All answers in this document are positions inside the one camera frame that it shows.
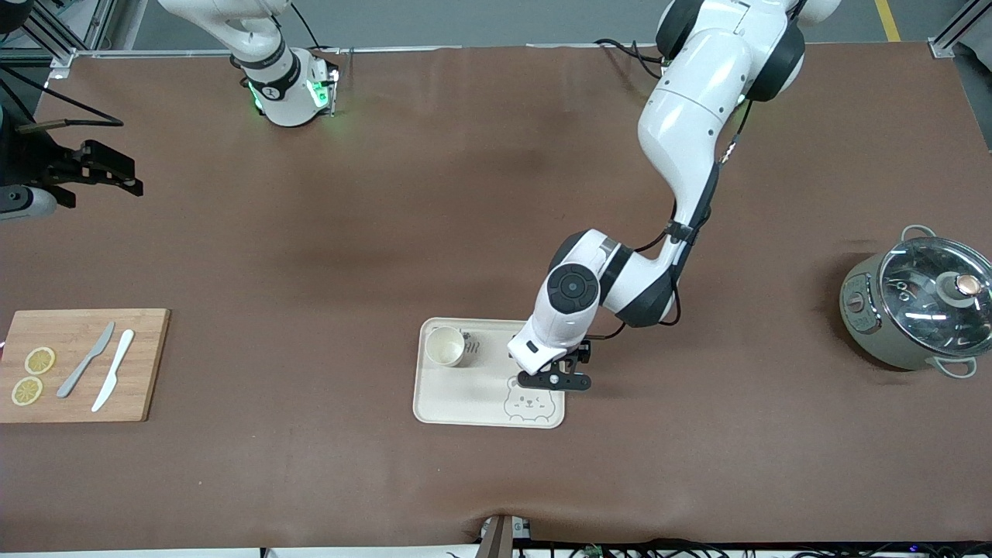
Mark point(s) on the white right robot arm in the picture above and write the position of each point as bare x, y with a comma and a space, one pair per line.
283, 101

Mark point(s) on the grey bracket post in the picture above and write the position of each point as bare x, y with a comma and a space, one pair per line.
500, 539

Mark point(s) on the white plastic knife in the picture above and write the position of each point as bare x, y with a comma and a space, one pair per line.
112, 370

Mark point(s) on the white plastic cup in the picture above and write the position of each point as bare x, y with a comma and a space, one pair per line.
445, 347

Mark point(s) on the aluminium frame profile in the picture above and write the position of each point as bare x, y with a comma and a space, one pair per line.
949, 35
62, 62

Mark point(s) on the lemon slice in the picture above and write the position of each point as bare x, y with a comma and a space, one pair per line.
39, 360
27, 391

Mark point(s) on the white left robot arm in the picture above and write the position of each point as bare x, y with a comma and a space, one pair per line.
690, 116

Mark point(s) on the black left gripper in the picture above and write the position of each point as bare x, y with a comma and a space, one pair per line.
584, 352

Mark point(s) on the grey-green electric cooking pot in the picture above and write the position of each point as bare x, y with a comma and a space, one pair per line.
876, 341

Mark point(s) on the glass pot lid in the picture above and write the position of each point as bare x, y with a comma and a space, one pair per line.
914, 310

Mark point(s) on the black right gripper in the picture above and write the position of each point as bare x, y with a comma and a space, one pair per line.
51, 167

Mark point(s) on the cream tray with bear print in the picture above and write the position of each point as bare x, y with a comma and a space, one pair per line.
465, 395

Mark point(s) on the grey plastic knife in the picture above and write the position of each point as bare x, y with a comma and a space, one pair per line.
74, 380

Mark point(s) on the wooden cutting board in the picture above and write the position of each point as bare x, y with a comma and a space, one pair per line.
143, 387

